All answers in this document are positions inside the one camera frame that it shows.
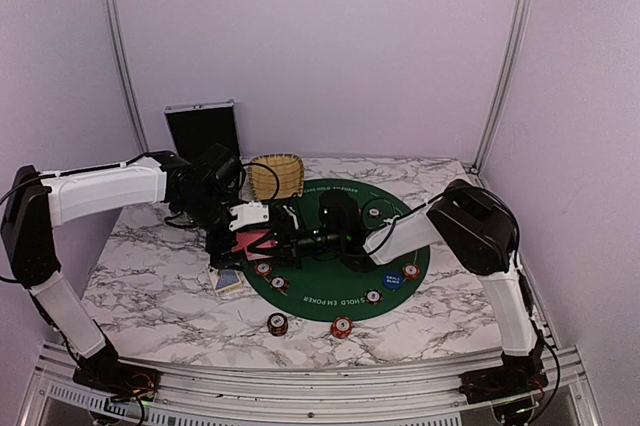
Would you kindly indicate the blue small blind button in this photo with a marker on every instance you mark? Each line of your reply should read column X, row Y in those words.
column 393, row 281

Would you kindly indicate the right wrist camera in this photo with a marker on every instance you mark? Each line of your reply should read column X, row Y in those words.
column 339, row 213

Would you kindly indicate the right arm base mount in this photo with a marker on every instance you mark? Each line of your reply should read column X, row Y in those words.
column 501, row 381

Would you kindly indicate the playing card box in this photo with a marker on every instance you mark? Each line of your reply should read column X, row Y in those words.
column 225, row 281

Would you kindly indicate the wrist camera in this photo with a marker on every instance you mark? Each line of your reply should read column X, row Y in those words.
column 339, row 213
column 248, row 214

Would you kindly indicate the right aluminium frame post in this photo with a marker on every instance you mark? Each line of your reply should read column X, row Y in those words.
column 515, row 39

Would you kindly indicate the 5 chip stack mat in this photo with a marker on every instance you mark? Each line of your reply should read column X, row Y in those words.
column 411, row 271

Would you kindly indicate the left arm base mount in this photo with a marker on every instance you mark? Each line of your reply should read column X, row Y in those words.
column 122, row 380

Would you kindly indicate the aluminium poker case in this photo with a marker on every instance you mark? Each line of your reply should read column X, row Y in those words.
column 194, row 128

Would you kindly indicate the round green poker mat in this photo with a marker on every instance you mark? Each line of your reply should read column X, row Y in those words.
column 322, row 288

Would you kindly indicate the red tan 5 chip stack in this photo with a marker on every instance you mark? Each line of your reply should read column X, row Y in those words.
column 341, row 327

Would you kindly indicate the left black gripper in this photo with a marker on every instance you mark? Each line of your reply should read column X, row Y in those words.
column 226, row 259

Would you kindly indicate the woven bamboo basket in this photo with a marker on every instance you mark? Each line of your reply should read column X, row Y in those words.
column 276, row 176

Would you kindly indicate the aluminium frame post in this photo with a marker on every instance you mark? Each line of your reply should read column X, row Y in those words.
column 124, row 75
column 515, row 39

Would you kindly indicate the left aluminium frame post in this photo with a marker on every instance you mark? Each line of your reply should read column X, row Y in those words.
column 124, row 75

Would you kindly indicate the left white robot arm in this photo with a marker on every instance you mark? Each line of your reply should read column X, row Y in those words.
column 41, row 204

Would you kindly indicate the aluminium front rail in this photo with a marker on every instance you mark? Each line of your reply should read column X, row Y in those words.
column 403, row 394

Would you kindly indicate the red playing card deck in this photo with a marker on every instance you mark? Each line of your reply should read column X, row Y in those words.
column 244, row 239

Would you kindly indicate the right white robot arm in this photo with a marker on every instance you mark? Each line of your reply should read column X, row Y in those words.
column 475, row 224

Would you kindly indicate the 100 chip stack bottom mat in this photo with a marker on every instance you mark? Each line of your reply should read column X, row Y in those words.
column 373, row 297

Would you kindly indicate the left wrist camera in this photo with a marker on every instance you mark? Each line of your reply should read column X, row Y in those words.
column 248, row 214

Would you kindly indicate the black red 100 chip stack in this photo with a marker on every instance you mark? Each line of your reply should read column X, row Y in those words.
column 277, row 324

